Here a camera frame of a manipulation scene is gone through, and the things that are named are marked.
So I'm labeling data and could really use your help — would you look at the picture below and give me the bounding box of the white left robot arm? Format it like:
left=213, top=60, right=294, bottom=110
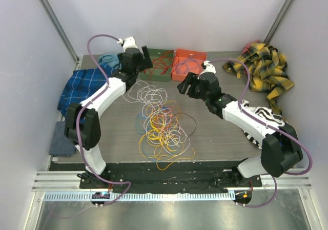
left=64, top=46, right=153, bottom=189

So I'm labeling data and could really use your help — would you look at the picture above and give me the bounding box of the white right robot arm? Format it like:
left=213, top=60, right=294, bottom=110
left=177, top=72, right=303, bottom=186

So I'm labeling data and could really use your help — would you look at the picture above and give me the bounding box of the green plastic bin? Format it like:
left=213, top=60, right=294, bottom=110
left=139, top=48, right=176, bottom=82

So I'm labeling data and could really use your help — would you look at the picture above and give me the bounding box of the orange plastic bin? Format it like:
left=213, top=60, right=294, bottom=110
left=171, top=48, right=207, bottom=81

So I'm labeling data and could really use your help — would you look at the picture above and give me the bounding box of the light blue cloth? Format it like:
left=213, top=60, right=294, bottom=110
left=98, top=53, right=121, bottom=70

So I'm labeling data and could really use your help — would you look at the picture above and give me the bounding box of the pink cloth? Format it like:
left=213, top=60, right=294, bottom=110
left=241, top=40, right=261, bottom=54

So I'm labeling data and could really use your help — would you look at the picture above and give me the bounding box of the blue plaid cloth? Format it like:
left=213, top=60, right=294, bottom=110
left=57, top=68, right=107, bottom=118

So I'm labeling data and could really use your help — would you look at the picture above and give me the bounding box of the yellow plaid cloth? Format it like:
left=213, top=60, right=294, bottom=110
left=222, top=43, right=295, bottom=115

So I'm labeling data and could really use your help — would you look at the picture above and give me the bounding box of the black white striped cloth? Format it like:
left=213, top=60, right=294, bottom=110
left=241, top=99, right=286, bottom=150

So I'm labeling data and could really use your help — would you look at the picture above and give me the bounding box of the grey blue folded cloth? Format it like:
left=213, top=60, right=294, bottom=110
left=49, top=121, right=76, bottom=157

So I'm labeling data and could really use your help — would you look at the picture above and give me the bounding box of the blue wire in orange bin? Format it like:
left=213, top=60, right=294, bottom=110
left=176, top=55, right=202, bottom=74

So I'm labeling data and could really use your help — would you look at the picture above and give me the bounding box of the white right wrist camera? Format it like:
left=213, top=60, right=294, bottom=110
left=201, top=60, right=216, bottom=74

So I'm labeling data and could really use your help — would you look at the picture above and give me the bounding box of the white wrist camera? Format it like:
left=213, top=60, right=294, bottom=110
left=117, top=36, right=138, bottom=52
left=201, top=60, right=216, bottom=74

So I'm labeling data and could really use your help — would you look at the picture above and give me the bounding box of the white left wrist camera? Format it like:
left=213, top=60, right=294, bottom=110
left=117, top=36, right=138, bottom=52

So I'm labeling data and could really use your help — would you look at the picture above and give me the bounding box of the brown wire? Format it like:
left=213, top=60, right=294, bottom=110
left=176, top=112, right=197, bottom=138

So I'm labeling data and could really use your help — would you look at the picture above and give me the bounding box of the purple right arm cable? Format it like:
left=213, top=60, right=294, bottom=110
left=209, top=58, right=314, bottom=207

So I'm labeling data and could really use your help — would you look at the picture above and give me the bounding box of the white wire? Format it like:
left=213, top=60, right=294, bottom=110
left=122, top=80, right=192, bottom=159

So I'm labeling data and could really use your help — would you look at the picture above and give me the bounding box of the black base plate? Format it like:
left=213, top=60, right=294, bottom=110
left=76, top=159, right=262, bottom=194

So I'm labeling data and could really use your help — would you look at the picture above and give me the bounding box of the white slotted cable duct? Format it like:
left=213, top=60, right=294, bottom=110
left=44, top=191, right=235, bottom=202

